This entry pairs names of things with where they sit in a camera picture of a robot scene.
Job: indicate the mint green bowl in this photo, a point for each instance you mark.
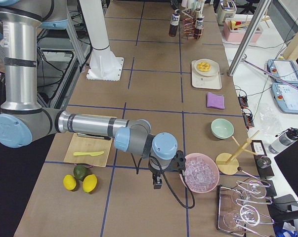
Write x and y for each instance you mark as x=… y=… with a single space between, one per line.
x=222 y=128

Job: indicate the copper wire bottle rack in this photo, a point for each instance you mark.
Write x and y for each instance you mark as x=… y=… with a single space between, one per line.
x=189 y=23

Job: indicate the wooden mug tree stand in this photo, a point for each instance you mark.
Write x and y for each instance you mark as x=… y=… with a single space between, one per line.
x=227 y=163

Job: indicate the tea bottle dark liquid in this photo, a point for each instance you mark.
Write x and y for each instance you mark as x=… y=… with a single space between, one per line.
x=174 y=23

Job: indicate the yellow plastic knife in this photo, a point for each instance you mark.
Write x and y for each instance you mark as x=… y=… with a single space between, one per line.
x=93 y=154

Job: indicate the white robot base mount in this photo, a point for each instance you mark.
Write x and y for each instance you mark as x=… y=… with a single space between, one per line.
x=113 y=74

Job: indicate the yellow lemon left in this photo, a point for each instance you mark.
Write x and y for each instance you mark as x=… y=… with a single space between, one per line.
x=69 y=182

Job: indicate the small steel cup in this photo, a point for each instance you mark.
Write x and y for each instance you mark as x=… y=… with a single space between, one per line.
x=263 y=162

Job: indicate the white round plate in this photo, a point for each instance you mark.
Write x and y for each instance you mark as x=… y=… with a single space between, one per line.
x=214 y=67

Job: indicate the yellow lemon right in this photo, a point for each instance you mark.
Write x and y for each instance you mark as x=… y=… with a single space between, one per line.
x=89 y=183

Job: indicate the cream rabbit tray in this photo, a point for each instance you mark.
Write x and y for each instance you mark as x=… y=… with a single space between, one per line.
x=206 y=80

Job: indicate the pink bowl with ice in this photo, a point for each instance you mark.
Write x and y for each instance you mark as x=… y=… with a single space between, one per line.
x=201 y=174

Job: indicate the wooden cutting board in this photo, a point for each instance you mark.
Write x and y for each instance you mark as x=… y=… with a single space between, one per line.
x=87 y=144

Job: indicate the pink storage box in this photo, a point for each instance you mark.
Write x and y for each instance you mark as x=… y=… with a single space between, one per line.
x=238 y=34

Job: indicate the black tray with glasses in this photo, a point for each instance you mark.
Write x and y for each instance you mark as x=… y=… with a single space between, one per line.
x=237 y=213

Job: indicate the green lime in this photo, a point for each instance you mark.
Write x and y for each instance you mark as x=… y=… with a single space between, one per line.
x=80 y=172

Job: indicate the teach pendant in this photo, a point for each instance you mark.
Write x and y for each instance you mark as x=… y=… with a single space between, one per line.
x=286 y=97
x=283 y=69

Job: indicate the yellow lemon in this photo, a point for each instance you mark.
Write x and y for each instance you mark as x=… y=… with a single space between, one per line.
x=89 y=183
x=69 y=182

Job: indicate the glazed twisted donut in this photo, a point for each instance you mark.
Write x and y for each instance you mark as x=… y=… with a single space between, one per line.
x=204 y=66

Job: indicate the upper teach pendant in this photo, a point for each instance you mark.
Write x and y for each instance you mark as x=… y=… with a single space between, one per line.
x=283 y=69

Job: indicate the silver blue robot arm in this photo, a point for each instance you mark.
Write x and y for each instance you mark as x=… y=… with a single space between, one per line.
x=23 y=120

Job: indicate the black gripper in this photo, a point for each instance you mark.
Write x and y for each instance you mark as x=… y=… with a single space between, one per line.
x=155 y=172

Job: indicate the white pedestal column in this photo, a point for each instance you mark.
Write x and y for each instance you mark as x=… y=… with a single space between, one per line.
x=94 y=20

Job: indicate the lower teach pendant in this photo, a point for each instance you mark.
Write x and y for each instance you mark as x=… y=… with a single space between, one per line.
x=286 y=97

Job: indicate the purple folded cloth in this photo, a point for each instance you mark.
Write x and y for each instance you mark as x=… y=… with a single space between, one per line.
x=215 y=101

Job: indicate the tea bottle in rack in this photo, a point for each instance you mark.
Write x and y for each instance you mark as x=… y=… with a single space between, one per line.
x=198 y=23

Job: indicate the water bottle clear grey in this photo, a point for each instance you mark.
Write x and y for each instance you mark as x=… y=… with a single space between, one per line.
x=284 y=140

